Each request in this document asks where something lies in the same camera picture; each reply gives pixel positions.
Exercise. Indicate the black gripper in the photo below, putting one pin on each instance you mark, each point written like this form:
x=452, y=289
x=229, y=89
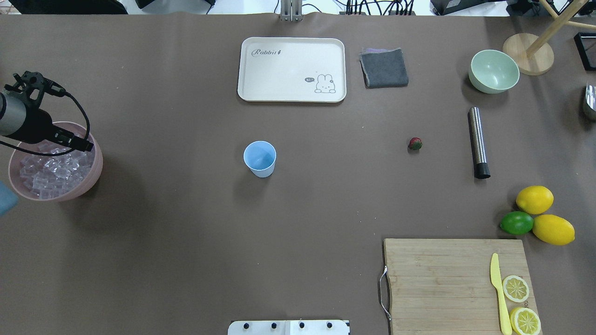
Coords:
x=38, y=127

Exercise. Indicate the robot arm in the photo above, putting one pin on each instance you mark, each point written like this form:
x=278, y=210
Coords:
x=22, y=119

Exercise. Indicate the pink bowl of ice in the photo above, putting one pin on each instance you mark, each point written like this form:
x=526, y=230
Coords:
x=57, y=178

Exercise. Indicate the light blue plastic cup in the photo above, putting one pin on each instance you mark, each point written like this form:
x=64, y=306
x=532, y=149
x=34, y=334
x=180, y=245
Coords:
x=260, y=157

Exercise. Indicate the steel ice scoop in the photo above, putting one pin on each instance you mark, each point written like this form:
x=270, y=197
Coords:
x=589, y=102

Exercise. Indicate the cream rabbit tray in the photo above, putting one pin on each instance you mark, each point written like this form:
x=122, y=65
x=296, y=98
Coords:
x=292, y=69

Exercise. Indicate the grey folded cloth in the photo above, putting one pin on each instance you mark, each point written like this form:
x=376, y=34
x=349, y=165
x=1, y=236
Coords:
x=383, y=68

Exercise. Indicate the red strawberry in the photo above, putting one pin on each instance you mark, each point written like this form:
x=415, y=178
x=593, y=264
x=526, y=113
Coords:
x=415, y=144

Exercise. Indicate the wooden cutting board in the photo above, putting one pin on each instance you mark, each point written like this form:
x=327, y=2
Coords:
x=441, y=286

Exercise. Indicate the steel muddler black tip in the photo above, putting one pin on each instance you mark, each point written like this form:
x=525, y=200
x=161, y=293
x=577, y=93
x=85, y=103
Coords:
x=481, y=167

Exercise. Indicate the mint green bowl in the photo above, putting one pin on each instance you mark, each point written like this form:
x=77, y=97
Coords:
x=493, y=72

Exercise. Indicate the green lime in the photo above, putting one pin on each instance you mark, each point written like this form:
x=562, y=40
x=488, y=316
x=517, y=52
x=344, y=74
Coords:
x=517, y=223

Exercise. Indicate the wooden glass rack stand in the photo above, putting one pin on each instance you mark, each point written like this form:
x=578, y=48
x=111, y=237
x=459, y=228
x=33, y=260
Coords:
x=532, y=54

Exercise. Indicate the yellow lemon upper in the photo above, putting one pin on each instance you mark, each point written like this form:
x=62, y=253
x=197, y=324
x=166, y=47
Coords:
x=535, y=199

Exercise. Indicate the yellow lemon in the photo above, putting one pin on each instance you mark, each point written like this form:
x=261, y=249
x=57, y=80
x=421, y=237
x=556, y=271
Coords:
x=535, y=199
x=553, y=229

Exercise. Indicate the lemon slice upper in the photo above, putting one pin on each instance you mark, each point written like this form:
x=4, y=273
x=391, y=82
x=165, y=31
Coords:
x=516, y=288

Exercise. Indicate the lemon slice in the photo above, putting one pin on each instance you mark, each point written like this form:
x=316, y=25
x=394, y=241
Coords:
x=525, y=321
x=516, y=288

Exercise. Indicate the yellow plastic knife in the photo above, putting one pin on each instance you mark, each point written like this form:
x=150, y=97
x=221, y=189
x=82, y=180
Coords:
x=495, y=279

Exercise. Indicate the lemon slice lower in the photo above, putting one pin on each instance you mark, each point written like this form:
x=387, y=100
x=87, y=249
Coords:
x=525, y=321

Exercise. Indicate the yellow lemon lower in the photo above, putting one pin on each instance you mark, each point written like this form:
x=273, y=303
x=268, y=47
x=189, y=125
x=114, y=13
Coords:
x=553, y=229

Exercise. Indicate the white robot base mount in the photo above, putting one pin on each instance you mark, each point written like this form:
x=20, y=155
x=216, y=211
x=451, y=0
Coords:
x=290, y=327

